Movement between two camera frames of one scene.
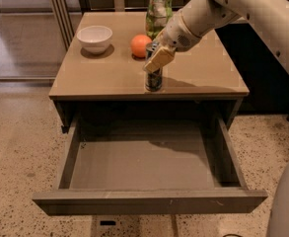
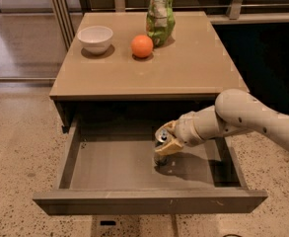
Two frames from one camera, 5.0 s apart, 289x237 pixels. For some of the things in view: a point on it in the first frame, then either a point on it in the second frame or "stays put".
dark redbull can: x=154 y=78 -> x=162 y=159
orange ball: x=138 y=45 stays put
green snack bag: x=159 y=10 stays put
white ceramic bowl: x=95 y=39 stays put
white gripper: x=176 y=34 -> x=184 y=128
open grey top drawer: x=151 y=165 stays put
